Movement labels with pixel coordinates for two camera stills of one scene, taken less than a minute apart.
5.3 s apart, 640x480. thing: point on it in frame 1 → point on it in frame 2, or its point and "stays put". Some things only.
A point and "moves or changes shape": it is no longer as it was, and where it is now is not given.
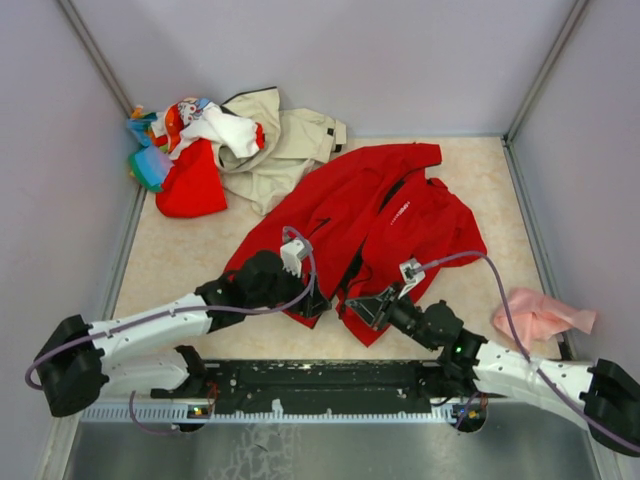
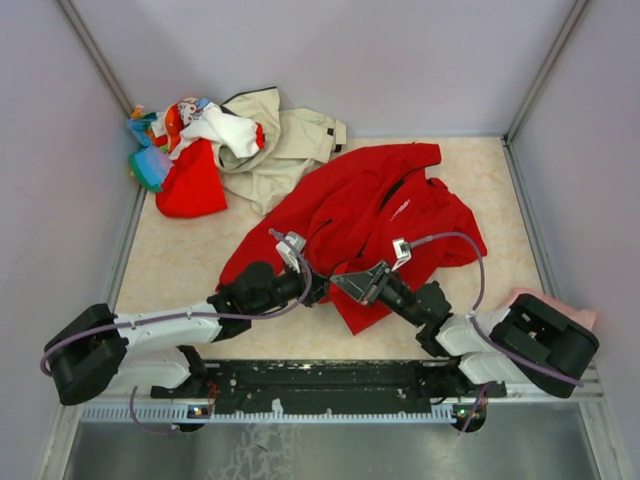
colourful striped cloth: x=149 y=162 stays put
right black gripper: x=383 y=305 → x=362 y=285
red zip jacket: x=369 y=226 moves or changes shape
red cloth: x=193 y=185 stays put
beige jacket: x=294 y=141 stays put
